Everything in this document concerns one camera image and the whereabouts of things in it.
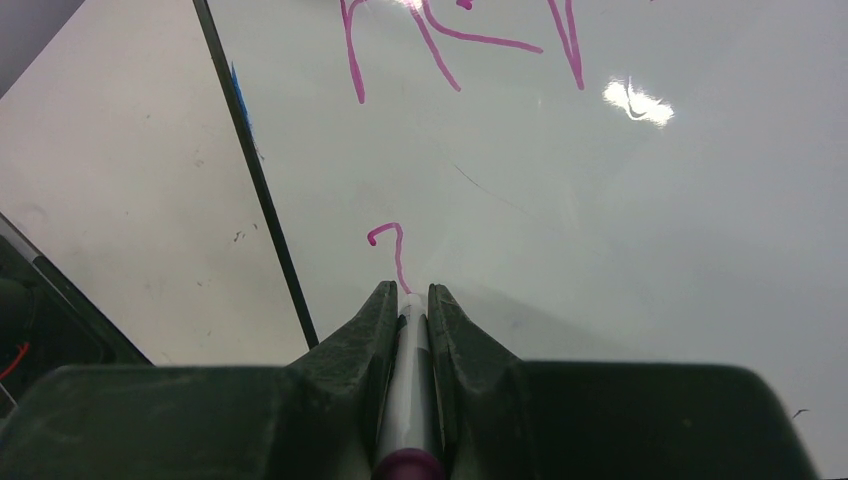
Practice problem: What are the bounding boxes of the pink whiteboard marker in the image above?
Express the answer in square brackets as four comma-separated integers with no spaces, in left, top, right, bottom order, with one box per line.
[372,294,446,480]

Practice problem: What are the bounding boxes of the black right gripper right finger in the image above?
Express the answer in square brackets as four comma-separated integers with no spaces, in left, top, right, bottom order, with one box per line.
[428,284,817,479]

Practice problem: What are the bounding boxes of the black framed whiteboard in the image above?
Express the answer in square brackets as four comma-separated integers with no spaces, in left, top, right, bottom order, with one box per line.
[195,1,847,478]

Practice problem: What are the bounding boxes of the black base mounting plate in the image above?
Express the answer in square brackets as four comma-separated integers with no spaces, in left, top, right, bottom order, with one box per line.
[1,216,151,420]

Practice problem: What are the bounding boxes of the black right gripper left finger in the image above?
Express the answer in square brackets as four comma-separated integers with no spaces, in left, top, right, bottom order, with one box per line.
[1,281,398,479]

